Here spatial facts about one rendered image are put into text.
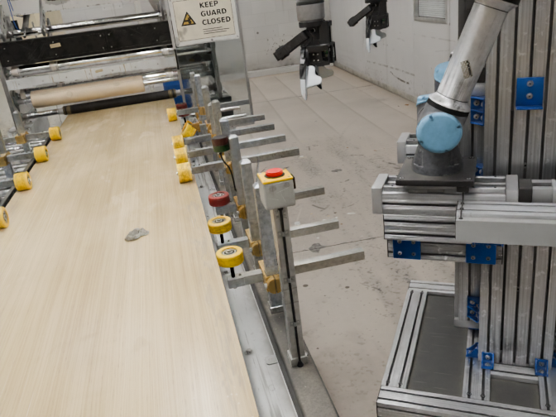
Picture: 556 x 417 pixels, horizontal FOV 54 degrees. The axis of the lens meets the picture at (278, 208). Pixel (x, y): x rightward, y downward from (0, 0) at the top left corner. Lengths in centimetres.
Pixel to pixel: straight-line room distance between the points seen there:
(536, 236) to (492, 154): 36
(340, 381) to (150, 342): 133
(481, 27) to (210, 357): 101
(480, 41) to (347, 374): 157
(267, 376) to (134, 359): 45
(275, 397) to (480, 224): 73
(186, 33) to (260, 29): 657
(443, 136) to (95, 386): 104
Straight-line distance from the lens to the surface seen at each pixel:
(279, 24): 1077
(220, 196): 207
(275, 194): 123
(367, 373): 254
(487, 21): 150
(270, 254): 160
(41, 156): 310
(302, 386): 142
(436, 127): 151
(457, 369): 224
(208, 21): 421
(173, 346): 129
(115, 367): 128
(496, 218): 165
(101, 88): 428
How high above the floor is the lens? 162
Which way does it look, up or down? 22 degrees down
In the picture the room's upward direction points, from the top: 7 degrees counter-clockwise
